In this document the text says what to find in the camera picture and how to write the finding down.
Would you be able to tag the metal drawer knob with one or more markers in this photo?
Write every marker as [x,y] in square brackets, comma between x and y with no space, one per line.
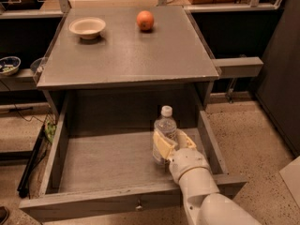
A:
[139,206]

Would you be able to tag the black floor bar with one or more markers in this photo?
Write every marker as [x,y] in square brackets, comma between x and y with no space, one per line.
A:
[23,189]

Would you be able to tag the orange fruit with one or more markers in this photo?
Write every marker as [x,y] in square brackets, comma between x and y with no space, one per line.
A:
[145,20]

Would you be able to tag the white paper bowl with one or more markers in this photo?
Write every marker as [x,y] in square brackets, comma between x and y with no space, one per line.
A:
[87,28]

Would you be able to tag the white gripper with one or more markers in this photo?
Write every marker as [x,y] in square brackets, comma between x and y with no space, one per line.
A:
[188,160]

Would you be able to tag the grey side shelf left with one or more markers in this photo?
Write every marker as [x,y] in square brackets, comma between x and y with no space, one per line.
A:
[21,81]

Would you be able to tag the blue patterned bowl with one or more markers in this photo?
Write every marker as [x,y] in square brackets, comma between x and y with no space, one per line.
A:
[9,65]

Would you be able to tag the clear plastic water bottle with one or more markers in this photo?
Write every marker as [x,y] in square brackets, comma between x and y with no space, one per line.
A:
[166,125]

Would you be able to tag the open grey top drawer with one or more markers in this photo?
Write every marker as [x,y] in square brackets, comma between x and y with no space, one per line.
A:
[101,157]

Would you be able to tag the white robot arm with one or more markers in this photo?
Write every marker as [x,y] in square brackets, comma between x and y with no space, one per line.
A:
[202,200]

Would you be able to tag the clear plastic container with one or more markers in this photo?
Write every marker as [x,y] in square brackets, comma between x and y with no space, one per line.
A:
[38,65]

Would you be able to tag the grey wooden cabinet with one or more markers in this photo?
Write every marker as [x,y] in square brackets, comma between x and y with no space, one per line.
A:
[126,56]

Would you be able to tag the dark shoe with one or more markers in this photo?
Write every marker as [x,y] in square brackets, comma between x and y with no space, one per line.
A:
[4,214]

